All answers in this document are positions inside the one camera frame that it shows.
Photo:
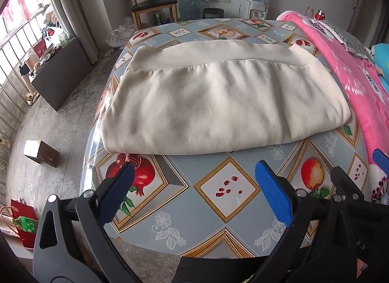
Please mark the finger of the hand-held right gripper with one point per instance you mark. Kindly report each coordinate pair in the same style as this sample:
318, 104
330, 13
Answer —
382, 163
346, 181

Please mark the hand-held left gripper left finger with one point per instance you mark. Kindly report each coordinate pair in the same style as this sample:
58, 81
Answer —
117, 193

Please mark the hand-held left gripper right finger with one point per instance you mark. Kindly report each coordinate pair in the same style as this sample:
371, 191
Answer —
275, 193

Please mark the cream zip jacket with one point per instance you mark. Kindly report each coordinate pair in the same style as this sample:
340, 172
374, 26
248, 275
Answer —
225, 97

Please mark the fruit print tablecloth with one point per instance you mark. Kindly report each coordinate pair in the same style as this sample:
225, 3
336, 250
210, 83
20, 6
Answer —
231, 179

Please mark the brown cardboard box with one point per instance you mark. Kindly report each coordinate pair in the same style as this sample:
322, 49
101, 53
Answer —
42, 153

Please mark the pink floral blanket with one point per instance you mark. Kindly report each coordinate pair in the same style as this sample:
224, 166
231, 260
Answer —
349, 82

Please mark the red gift bag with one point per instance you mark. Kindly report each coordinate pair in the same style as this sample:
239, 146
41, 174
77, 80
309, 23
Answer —
25, 234

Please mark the light blue plush pillow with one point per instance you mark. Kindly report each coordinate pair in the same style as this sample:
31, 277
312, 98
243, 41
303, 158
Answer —
381, 58

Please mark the dark grey cabinet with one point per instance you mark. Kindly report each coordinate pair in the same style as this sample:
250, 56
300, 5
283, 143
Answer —
63, 76

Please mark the grey lace cloth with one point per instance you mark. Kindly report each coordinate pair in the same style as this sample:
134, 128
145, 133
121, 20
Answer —
346, 38

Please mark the grey door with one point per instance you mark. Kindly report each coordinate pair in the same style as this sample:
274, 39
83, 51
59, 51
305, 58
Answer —
364, 9

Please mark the white plastic bag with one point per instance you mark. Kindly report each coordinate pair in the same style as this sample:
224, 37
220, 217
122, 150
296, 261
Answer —
120, 35

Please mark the red lighter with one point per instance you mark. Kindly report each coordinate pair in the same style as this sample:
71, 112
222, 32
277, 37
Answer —
320, 15

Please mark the small red box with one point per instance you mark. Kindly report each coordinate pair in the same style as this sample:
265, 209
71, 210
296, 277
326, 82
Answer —
40, 49

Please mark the window railing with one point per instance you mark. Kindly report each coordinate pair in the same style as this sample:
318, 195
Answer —
12, 67

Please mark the green can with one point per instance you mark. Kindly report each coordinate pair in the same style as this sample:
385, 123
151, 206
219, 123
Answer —
157, 19

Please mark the white water dispenser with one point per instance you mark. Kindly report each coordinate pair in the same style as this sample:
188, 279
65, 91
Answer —
257, 12

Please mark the black trash bin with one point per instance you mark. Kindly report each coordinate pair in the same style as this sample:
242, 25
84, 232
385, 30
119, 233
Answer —
213, 13

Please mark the beige curtain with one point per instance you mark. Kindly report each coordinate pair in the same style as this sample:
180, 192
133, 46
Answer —
76, 6

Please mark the wooden chair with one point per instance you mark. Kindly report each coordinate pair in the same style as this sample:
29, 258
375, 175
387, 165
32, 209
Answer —
153, 5

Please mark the empty clear water jug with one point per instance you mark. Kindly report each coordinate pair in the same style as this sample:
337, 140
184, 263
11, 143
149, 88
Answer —
190, 8

